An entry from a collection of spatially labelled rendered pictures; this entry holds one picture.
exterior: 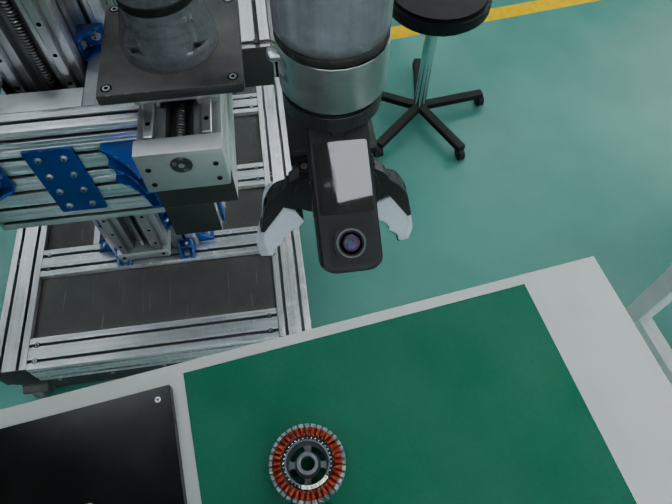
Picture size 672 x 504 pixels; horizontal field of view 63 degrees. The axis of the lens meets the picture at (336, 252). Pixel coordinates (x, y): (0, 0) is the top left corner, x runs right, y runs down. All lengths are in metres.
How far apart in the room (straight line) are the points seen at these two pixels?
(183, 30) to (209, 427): 0.60
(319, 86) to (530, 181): 1.86
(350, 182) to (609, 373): 0.71
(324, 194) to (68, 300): 1.41
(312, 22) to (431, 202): 1.73
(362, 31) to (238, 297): 1.32
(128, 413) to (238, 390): 0.17
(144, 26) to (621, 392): 0.93
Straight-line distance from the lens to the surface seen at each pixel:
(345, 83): 0.36
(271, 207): 0.47
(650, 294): 1.69
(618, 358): 1.04
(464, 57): 2.60
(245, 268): 1.64
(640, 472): 1.00
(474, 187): 2.11
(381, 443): 0.90
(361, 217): 0.40
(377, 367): 0.93
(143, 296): 1.67
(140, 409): 0.93
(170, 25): 0.90
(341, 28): 0.33
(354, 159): 0.40
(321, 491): 0.85
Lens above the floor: 1.63
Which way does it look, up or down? 59 degrees down
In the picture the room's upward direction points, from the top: straight up
